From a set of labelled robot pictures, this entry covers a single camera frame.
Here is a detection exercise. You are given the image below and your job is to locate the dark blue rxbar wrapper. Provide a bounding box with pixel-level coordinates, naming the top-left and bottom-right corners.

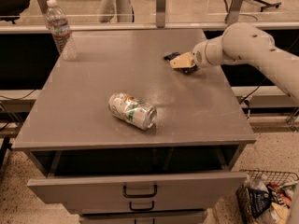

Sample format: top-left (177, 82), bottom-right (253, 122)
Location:
top-left (164, 52), bottom-right (197, 74)

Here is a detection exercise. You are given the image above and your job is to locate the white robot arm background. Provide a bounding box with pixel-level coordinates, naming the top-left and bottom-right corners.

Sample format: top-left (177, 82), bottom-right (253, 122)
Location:
top-left (99, 0), bottom-right (135, 23)

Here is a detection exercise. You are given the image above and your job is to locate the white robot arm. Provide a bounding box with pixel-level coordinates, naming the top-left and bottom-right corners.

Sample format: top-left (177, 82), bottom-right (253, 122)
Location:
top-left (170, 22), bottom-right (299, 105)

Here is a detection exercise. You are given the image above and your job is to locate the clear plastic water bottle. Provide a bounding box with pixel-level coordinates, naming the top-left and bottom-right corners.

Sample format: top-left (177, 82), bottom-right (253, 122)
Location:
top-left (46, 0), bottom-right (78, 61)

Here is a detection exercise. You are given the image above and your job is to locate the white green soda can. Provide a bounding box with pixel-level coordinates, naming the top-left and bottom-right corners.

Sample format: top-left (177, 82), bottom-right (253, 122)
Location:
top-left (108, 92), bottom-right (157, 130)

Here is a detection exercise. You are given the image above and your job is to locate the grey cabinet top drawer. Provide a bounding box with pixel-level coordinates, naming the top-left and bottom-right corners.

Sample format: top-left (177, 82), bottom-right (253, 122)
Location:
top-left (28, 172), bottom-right (246, 215)

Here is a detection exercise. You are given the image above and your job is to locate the dark blue snack bag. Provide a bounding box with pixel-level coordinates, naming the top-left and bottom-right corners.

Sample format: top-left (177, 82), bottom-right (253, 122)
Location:
top-left (248, 189), bottom-right (271, 218)

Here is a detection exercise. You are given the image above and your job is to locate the red snack bag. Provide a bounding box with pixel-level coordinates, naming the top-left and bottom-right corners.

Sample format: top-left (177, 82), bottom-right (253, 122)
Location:
top-left (267, 183), bottom-right (296, 208)

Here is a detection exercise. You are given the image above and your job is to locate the yellow snack bag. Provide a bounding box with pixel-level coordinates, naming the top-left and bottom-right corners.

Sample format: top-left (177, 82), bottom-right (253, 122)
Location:
top-left (260, 203), bottom-right (289, 224)

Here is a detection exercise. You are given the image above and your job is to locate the black office chair left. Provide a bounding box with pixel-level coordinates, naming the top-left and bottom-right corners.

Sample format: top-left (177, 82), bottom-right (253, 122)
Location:
top-left (0, 0), bottom-right (30, 23)

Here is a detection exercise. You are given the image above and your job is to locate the grey metal bracket right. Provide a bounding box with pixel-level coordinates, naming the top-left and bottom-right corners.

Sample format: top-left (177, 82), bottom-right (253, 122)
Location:
top-left (225, 0), bottom-right (243, 25)

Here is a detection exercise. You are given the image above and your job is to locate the grey metal bracket middle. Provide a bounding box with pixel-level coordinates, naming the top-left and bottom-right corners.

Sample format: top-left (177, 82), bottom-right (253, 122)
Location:
top-left (156, 0), bottom-right (166, 28)

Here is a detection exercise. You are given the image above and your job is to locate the black top drawer handle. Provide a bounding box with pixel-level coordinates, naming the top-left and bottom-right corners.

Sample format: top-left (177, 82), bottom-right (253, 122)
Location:
top-left (122, 185), bottom-right (158, 199)

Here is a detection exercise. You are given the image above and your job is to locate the black drawer handle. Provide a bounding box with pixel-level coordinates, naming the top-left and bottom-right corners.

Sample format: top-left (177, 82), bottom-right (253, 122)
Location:
top-left (122, 185), bottom-right (158, 199)
top-left (129, 201), bottom-right (155, 212)

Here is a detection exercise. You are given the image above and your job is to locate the wire basket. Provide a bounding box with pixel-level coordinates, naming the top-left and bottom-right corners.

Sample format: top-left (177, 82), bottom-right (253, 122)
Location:
top-left (236, 170), bottom-right (298, 224)

